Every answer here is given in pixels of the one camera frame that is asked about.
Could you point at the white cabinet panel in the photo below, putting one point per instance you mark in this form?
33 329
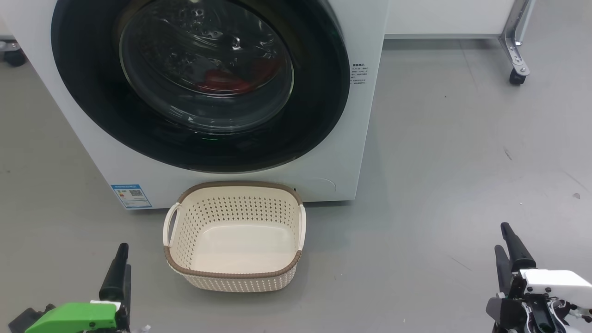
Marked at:
444 16

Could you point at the printed text label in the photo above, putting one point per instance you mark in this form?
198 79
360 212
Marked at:
359 74

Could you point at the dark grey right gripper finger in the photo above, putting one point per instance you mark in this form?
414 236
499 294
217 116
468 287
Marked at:
518 252
503 273

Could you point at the white front-load washing machine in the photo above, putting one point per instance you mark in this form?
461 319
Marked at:
69 115

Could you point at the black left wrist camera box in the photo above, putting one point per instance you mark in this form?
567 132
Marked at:
25 321

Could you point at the cream basket brown rim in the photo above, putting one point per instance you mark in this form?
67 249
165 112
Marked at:
240 273

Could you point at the blue energy label sticker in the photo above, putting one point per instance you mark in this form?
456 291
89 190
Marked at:
132 196

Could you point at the metal cart leg with caster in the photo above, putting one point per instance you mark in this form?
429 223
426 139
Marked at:
514 46

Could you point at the red shorts white lettering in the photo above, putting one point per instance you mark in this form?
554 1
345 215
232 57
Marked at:
226 83

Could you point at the black caster wheel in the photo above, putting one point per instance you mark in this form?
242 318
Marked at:
14 56

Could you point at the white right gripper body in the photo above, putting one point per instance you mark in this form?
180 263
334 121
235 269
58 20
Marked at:
555 286

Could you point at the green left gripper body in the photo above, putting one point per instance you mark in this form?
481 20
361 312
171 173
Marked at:
74 317

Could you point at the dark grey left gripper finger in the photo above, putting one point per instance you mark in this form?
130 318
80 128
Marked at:
115 273
127 291

